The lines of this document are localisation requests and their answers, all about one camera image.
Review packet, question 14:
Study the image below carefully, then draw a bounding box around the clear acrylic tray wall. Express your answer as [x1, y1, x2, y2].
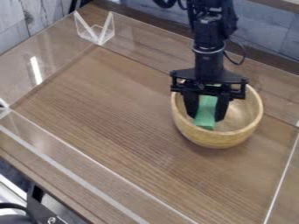
[0, 100, 197, 224]

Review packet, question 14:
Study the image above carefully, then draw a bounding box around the black table frame bracket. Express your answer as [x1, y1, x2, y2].
[27, 185, 68, 224]

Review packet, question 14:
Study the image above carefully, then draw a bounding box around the wooden bowl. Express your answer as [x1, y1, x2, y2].
[171, 85, 265, 149]

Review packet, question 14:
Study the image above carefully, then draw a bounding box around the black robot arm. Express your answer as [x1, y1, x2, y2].
[154, 0, 249, 122]

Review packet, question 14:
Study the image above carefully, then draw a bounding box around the clear acrylic stand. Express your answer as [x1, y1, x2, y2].
[74, 11, 115, 46]

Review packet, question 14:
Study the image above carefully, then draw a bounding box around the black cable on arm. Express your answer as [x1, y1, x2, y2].
[223, 38, 249, 67]

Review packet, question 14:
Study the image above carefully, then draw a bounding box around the green rectangular stick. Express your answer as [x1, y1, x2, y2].
[194, 95, 218, 130]

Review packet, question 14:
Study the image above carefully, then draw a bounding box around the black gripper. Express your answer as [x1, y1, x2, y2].
[170, 43, 249, 122]

